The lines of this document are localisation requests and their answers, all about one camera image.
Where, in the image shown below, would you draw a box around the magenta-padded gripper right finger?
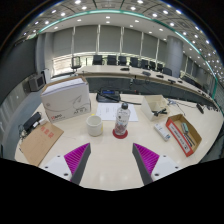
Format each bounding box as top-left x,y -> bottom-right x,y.
131,142 -> 183,186

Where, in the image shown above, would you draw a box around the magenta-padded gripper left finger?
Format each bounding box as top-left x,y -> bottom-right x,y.
41,142 -> 92,186

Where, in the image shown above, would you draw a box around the clear plastic water bottle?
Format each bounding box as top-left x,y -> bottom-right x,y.
113,102 -> 131,137

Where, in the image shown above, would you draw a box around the flat round red coaster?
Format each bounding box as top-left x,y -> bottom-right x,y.
112,128 -> 129,140

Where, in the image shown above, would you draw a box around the white cup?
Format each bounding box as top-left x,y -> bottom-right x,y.
85,114 -> 104,137

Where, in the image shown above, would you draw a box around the flat brown cardboard envelope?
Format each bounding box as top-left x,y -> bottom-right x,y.
19,121 -> 65,167

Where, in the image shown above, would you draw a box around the grey board eraser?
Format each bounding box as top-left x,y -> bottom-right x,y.
181,122 -> 190,135

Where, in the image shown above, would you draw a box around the beige open organizer box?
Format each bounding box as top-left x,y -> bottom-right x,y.
140,94 -> 169,122

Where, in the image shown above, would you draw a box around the open cardboard box red label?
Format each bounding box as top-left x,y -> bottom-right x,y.
165,113 -> 203,158

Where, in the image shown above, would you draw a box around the white printed paper sheet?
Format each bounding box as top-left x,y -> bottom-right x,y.
95,102 -> 139,123

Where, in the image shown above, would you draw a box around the white copy paper carton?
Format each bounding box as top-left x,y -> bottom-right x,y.
40,76 -> 92,124

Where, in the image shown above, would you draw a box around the black power adapter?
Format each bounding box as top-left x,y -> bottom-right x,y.
21,111 -> 43,132

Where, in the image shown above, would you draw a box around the black conference microphone unit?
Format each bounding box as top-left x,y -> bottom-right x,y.
95,87 -> 122,103

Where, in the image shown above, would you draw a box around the grey boxy monitor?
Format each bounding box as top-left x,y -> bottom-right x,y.
27,73 -> 47,93

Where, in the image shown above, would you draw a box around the long curved conference desk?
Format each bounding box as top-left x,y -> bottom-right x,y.
76,64 -> 221,108

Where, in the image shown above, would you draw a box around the row of black office chairs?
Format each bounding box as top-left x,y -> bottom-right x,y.
70,54 -> 201,84

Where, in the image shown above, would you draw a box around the ceiling lights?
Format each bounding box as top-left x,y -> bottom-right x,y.
19,0 -> 224,78

